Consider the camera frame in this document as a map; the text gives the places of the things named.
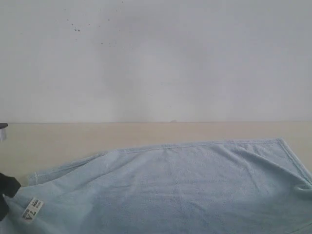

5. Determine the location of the light blue terry towel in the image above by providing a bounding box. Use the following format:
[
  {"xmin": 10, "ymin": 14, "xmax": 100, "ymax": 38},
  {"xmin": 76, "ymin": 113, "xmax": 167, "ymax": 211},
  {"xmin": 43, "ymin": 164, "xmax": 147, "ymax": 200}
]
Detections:
[{"xmin": 0, "ymin": 138, "xmax": 312, "ymax": 234}]

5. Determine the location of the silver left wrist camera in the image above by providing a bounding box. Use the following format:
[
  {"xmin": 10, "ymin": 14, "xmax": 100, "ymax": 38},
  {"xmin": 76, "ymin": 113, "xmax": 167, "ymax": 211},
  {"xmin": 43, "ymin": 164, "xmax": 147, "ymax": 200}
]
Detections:
[{"xmin": 0, "ymin": 123, "xmax": 8, "ymax": 142}]

